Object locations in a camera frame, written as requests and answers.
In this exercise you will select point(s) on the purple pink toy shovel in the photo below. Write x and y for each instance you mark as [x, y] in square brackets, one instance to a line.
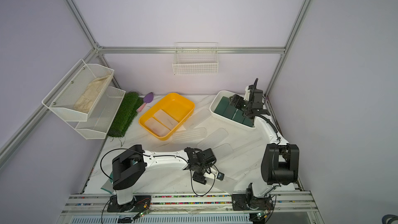
[147, 99]

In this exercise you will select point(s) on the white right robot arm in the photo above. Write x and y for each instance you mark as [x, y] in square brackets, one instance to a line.
[280, 162]

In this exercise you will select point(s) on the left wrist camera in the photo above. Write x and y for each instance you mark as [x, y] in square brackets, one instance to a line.
[219, 176]

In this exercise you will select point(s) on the clear ribbed pencil case upper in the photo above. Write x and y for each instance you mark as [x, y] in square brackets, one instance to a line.
[214, 139]

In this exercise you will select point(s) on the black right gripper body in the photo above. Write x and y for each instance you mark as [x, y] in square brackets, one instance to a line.
[242, 104]

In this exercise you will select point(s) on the yellow plastic storage box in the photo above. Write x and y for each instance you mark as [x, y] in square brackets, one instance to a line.
[169, 114]

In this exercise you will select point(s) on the white plastic storage box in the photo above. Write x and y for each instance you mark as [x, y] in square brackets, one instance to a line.
[215, 102]

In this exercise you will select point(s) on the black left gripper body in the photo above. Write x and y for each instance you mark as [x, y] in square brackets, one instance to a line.
[199, 176]

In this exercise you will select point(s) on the green artificial grass roll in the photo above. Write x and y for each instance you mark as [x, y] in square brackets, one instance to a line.
[125, 115]

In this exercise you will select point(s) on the clear pencil case front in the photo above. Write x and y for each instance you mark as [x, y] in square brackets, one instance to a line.
[226, 185]

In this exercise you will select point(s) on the clear ribbed pencil case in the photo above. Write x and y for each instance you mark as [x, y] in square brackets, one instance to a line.
[214, 139]
[222, 151]

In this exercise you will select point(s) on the clear ribbed pencil case lower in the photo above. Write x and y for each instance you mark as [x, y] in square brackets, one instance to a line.
[222, 151]

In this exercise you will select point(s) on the green rubber glove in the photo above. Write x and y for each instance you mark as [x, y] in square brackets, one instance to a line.
[108, 185]

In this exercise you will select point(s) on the white wire wall basket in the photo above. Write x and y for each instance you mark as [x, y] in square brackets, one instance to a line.
[195, 58]

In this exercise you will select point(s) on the green pencil case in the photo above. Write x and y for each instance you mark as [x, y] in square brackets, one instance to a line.
[238, 116]
[249, 122]
[230, 112]
[222, 105]

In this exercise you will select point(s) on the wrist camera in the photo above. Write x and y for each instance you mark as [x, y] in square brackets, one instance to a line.
[219, 176]
[249, 93]

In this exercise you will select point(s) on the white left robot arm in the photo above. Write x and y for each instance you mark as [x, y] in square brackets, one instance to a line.
[129, 166]

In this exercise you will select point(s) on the beige cloth in shelf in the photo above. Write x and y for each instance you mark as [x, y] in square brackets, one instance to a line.
[88, 98]

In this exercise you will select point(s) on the white mesh wall shelf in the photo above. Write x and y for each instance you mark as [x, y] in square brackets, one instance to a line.
[62, 98]

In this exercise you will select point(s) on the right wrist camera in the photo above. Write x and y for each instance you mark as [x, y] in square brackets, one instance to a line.
[249, 93]

